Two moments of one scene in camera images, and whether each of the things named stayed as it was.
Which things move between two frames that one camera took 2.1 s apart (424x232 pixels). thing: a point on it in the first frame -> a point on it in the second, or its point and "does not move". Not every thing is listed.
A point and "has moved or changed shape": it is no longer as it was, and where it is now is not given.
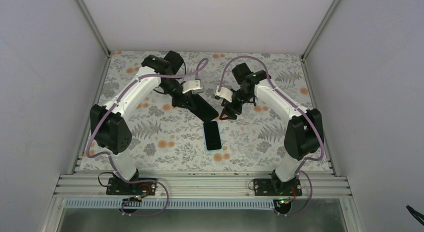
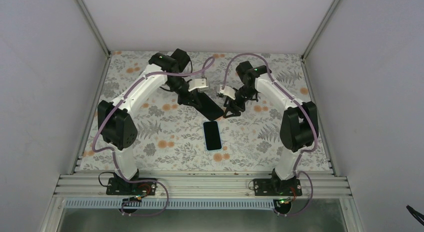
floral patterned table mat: [167, 138] does not move
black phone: [203, 109] has moved or changed shape
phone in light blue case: [212, 136] does not move
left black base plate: [117, 187] does not move
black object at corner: [418, 216] does not move
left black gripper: [185, 99] -> [192, 96]
